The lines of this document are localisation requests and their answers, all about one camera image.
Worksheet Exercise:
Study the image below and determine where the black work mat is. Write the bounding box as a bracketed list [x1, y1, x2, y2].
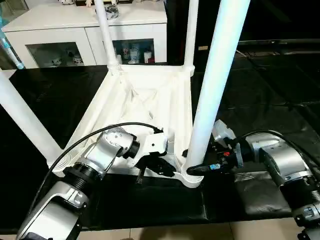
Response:
[0, 47, 320, 232]

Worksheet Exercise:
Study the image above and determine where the dark bundle on cabinet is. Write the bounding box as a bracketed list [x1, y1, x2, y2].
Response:
[104, 4, 121, 20]

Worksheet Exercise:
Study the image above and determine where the white glass-door cabinet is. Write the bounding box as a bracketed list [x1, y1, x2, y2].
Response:
[2, 0, 169, 69]

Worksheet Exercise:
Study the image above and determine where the teal plastic object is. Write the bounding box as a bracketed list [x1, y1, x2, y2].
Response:
[0, 27, 26, 70]

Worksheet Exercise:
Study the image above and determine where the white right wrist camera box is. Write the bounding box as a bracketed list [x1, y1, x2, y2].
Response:
[212, 119, 237, 148]

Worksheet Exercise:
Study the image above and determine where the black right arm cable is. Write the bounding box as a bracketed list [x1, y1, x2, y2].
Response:
[231, 129, 320, 171]

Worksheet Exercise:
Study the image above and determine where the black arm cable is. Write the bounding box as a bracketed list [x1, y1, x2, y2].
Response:
[29, 122, 165, 216]
[231, 129, 320, 171]

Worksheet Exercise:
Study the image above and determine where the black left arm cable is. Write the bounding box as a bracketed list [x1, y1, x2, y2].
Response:
[29, 122, 165, 216]

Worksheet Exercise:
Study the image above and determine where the dark metal rail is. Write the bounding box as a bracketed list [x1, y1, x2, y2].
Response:
[239, 39, 320, 47]

